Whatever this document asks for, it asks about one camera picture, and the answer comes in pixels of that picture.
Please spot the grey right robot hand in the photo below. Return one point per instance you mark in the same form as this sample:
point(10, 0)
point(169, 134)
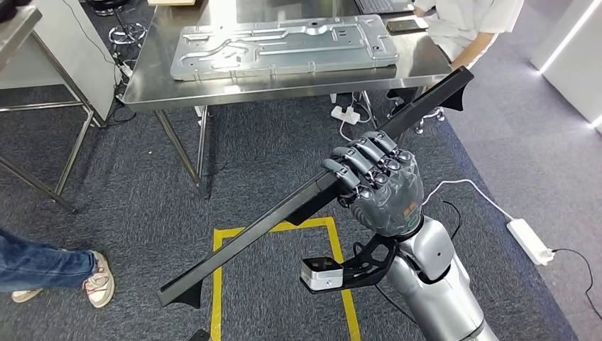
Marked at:
point(395, 197)

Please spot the black plastic panel part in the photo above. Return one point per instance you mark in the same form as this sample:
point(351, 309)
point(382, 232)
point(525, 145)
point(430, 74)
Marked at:
point(244, 242)

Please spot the dark robot base part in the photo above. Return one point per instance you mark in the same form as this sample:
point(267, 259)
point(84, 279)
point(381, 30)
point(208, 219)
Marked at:
point(200, 335)

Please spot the stainless steel workbench table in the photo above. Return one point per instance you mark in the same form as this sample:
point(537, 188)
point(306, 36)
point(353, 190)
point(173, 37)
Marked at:
point(155, 89)

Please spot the chrome caster chair base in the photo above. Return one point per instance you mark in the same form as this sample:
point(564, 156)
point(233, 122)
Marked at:
point(423, 117)

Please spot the white power strip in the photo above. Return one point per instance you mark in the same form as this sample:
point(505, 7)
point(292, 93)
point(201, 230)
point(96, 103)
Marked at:
point(531, 242)
point(126, 70)
point(345, 115)

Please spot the brown smartphone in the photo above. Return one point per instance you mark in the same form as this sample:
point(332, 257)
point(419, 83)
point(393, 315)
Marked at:
point(407, 26)

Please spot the person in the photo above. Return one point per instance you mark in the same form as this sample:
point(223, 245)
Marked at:
point(42, 263)
point(465, 23)

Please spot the stamped grey metal plate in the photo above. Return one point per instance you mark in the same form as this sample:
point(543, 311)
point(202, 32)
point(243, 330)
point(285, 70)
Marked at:
point(282, 47)

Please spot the grey laptop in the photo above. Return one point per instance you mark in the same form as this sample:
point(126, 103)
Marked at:
point(381, 5)

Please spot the white lit booth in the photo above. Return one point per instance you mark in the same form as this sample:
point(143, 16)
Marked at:
point(574, 70)

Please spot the white panel side table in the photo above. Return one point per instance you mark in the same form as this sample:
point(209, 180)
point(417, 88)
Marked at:
point(61, 56)

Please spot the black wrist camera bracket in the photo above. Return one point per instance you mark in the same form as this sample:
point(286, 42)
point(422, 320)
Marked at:
point(371, 266)

